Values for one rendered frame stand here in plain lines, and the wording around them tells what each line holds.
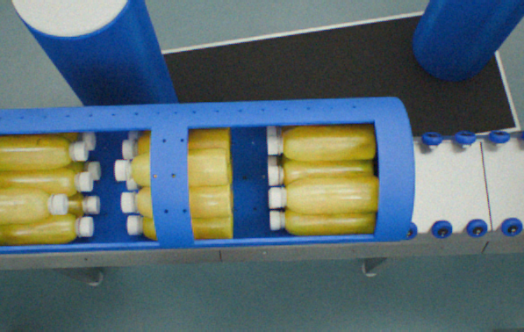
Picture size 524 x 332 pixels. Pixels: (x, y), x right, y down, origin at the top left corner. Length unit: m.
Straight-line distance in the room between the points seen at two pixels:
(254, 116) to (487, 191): 0.60
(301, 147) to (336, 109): 0.10
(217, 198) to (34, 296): 1.35
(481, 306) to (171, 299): 1.09
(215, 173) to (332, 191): 0.22
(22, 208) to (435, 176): 0.87
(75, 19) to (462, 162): 0.92
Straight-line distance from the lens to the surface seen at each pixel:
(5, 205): 1.31
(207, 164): 1.19
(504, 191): 1.54
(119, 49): 1.62
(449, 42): 2.23
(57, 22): 1.54
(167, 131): 1.18
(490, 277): 2.48
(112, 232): 1.40
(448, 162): 1.52
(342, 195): 1.23
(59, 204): 1.29
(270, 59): 2.41
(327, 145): 1.25
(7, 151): 1.33
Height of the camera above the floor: 2.33
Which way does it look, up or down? 74 degrees down
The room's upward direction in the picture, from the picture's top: straight up
